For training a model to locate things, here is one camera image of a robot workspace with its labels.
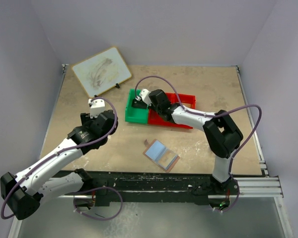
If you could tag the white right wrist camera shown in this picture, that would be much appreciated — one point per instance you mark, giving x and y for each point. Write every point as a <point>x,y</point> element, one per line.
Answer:
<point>143,96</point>

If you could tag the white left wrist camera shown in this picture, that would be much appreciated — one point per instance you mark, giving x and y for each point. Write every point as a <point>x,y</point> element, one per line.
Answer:
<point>97,106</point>

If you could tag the white board wooden frame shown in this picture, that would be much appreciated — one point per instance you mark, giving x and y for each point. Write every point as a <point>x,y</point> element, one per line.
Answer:
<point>102,71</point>

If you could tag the brown leather card holder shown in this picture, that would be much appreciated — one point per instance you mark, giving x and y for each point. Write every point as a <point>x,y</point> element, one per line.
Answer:
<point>160,155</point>

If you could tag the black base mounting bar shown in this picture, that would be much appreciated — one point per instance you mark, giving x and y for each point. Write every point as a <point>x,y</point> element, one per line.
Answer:
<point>106,195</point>

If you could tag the aluminium front frame rail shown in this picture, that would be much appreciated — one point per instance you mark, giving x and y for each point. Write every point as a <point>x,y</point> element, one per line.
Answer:
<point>249,187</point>

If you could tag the red bin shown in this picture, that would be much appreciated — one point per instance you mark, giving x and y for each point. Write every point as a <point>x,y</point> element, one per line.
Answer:
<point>187,100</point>
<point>155,119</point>

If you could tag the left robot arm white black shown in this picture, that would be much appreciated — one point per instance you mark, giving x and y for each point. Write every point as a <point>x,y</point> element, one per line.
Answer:
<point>25,191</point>

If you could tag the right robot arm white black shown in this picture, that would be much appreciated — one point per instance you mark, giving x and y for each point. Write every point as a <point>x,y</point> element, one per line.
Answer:
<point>222,134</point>

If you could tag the red bin right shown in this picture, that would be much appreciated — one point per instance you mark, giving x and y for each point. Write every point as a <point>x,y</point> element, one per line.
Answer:
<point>187,100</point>

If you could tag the red bin middle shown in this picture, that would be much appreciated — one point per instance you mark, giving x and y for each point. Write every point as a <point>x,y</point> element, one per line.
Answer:
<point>155,119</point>

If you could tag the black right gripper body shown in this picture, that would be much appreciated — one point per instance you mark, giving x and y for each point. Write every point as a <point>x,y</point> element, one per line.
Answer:
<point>156,108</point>

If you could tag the black card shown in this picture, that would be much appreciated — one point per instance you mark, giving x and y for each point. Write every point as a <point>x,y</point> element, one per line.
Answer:
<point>139,104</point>

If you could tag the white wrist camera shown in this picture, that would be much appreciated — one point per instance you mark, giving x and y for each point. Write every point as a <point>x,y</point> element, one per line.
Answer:
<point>97,106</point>
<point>143,96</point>

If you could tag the green plastic bin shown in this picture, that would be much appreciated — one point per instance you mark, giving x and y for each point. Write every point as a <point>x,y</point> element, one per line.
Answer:
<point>135,115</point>

